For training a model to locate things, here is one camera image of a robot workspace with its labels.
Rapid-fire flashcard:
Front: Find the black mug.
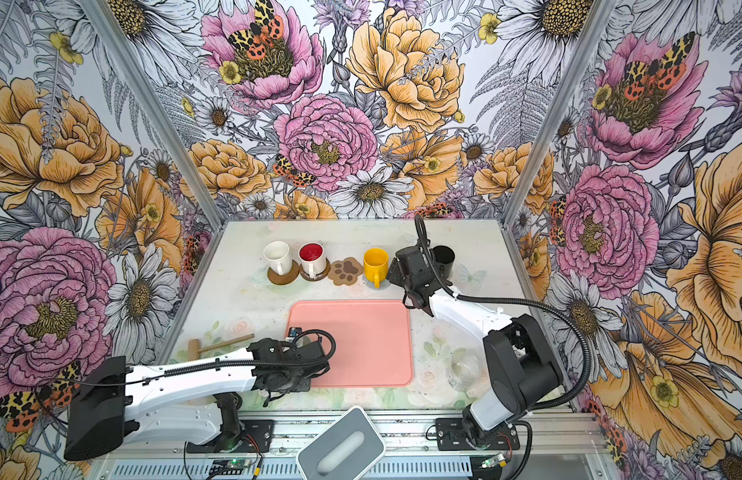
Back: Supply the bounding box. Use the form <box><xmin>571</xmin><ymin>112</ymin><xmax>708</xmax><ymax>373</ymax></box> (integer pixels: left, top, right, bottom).
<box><xmin>432</xmin><ymin>245</ymin><xmax>455</xmax><ymax>280</ymax></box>

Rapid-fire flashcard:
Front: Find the yellow mug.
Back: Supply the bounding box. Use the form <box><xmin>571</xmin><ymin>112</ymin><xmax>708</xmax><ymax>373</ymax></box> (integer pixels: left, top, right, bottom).
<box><xmin>363</xmin><ymin>248</ymin><xmax>389</xmax><ymax>285</ymax></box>

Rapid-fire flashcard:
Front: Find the brown paw print coaster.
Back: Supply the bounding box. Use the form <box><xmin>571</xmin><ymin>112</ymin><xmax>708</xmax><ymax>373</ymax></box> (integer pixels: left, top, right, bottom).
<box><xmin>328</xmin><ymin>257</ymin><xmax>364</xmax><ymax>286</ymax></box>

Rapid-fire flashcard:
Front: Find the matte brown round coaster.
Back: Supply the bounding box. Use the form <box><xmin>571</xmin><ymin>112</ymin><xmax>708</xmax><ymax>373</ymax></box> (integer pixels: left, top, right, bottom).
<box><xmin>266</xmin><ymin>261</ymin><xmax>300</xmax><ymax>286</ymax></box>

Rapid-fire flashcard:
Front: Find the glossy brown round coaster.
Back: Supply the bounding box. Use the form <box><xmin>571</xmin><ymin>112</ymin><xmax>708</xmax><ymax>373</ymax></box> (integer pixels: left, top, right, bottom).
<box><xmin>299</xmin><ymin>264</ymin><xmax>331</xmax><ymax>282</ymax></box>

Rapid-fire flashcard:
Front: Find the white mug red inside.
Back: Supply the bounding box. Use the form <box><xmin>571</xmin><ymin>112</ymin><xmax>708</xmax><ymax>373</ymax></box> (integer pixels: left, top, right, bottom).
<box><xmin>298</xmin><ymin>242</ymin><xmax>328</xmax><ymax>276</ymax></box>

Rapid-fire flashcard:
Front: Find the white mug off tray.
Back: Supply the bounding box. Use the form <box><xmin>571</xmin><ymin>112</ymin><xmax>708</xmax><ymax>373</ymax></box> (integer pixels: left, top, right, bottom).
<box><xmin>263</xmin><ymin>240</ymin><xmax>292</xmax><ymax>276</ymax></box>

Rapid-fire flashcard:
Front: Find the grey blue round coaster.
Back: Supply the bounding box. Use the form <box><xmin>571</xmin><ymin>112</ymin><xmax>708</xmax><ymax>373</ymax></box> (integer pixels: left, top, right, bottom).
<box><xmin>361</xmin><ymin>276</ymin><xmax>390</xmax><ymax>291</ymax></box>

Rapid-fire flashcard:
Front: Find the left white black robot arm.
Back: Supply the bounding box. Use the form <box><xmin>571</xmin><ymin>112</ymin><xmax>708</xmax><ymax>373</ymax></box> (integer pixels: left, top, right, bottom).
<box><xmin>63</xmin><ymin>329</ymin><xmax>337</xmax><ymax>461</ymax></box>

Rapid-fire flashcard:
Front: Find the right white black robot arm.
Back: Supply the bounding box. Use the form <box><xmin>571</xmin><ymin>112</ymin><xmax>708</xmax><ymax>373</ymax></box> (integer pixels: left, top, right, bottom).
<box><xmin>387</xmin><ymin>214</ymin><xmax>595</xmax><ymax>448</ymax></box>

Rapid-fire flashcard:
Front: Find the clear glass cup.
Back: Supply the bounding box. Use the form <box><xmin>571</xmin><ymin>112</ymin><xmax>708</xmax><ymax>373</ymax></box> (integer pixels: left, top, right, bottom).
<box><xmin>447</xmin><ymin>348</ymin><xmax>482</xmax><ymax>390</ymax></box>

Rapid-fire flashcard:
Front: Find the pink rectangular tray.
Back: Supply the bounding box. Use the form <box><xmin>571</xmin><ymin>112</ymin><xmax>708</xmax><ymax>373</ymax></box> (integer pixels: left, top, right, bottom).
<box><xmin>287</xmin><ymin>300</ymin><xmax>414</xmax><ymax>388</ymax></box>

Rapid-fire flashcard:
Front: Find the small wooden mallet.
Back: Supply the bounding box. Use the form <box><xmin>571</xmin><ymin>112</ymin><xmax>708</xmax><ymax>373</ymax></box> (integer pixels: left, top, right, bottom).
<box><xmin>187</xmin><ymin>333</ymin><xmax>255</xmax><ymax>361</ymax></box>

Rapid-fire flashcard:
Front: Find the green circuit board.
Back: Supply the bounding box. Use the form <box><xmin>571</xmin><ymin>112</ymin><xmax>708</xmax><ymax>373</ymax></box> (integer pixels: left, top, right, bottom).
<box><xmin>209</xmin><ymin>458</ymin><xmax>247</xmax><ymax>476</ymax></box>

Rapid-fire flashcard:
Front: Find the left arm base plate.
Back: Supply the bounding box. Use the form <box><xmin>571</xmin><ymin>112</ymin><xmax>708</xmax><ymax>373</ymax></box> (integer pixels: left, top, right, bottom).
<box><xmin>185</xmin><ymin>420</ymin><xmax>274</xmax><ymax>454</ymax></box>

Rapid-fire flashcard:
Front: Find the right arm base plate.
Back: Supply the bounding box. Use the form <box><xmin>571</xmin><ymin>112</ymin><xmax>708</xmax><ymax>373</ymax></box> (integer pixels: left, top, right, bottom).
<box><xmin>435</xmin><ymin>418</ymin><xmax>520</xmax><ymax>452</ymax></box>

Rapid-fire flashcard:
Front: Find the aluminium front rail frame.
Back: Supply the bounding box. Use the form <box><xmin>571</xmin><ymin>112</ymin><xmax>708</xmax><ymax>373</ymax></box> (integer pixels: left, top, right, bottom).
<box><xmin>75</xmin><ymin>404</ymin><xmax>617</xmax><ymax>479</ymax></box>

